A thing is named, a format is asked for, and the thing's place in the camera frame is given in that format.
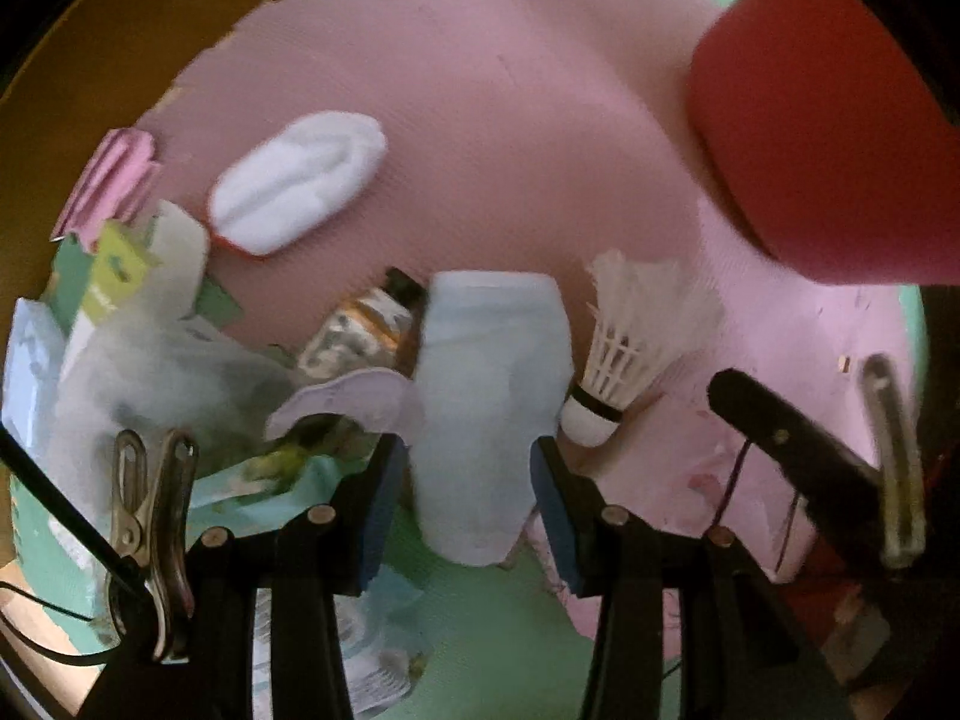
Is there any pink foam mat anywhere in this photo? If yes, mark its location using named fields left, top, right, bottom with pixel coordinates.
left=142, top=0, right=923, bottom=616

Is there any red bucket with green rim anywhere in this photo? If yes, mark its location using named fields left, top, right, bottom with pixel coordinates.
left=686, top=0, right=960, bottom=287

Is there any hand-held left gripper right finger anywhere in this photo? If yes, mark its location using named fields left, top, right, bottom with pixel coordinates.
left=529, top=436, right=856, bottom=720

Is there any white and green carton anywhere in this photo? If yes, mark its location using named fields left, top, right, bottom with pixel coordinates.
left=45, top=199, right=211, bottom=361

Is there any wooden wardrobe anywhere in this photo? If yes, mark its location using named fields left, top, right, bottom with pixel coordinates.
left=0, top=0, right=376, bottom=256

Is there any translucent plastic bag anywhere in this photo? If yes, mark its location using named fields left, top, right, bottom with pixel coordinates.
left=56, top=300, right=301, bottom=481

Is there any pink paper packet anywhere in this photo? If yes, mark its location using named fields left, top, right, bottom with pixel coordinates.
left=51, top=127, right=162, bottom=245

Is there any clear plastic blister tray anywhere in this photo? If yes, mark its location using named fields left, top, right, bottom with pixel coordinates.
left=0, top=298, right=68, bottom=458

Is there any small labelled bottle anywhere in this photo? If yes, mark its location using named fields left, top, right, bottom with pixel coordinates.
left=296, top=266, right=428, bottom=383

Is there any metal spring clip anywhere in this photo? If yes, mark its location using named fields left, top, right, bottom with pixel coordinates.
left=859, top=352, right=927, bottom=571
left=109, top=427, right=200, bottom=665

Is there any white shuttlecock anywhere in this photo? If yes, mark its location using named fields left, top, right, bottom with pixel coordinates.
left=561, top=249, right=725, bottom=447

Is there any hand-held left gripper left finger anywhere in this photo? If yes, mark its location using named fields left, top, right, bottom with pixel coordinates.
left=82, top=431, right=410, bottom=720

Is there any blue printed snack bag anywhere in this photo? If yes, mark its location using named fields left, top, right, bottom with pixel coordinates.
left=180, top=427, right=436, bottom=717

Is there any thick black cable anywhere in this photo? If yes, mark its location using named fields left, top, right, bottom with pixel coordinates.
left=0, top=427, right=151, bottom=593

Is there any pale pink soft pad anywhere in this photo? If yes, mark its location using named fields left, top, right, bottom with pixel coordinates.
left=264, top=367, right=425, bottom=440

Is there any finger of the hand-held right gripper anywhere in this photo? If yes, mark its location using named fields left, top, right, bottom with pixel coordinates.
left=707, top=367, right=882, bottom=511

